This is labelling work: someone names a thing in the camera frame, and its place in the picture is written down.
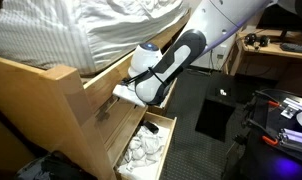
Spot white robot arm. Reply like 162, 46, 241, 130
122, 0, 302, 105

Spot black object in drawer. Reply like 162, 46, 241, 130
143, 121, 159, 134

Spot white crumpled clothes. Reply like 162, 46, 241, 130
121, 125, 169, 172

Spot black box on floor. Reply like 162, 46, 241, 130
195, 72, 237, 142

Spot white mattress with sheet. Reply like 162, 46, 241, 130
0, 0, 188, 75

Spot black headphones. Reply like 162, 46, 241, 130
244, 33, 270, 47

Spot wooden desk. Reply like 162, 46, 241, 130
223, 32, 302, 95

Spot dark bag on floor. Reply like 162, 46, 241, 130
14, 151, 98, 180

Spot black computer monitor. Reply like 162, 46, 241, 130
257, 5, 302, 39

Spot black keyboard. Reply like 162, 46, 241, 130
280, 43, 302, 53

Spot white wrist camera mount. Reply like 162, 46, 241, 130
112, 84, 146, 107

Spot wooden bed frame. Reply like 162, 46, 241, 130
0, 8, 193, 180

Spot orange handled clamp upper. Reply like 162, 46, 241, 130
255, 91, 287, 110

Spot orange handled clamp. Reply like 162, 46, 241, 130
247, 119, 280, 148
255, 91, 287, 110

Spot orange handled clamp lower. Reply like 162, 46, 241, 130
247, 119, 280, 148

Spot aluminium rail bracket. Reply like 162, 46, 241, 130
279, 98, 302, 152

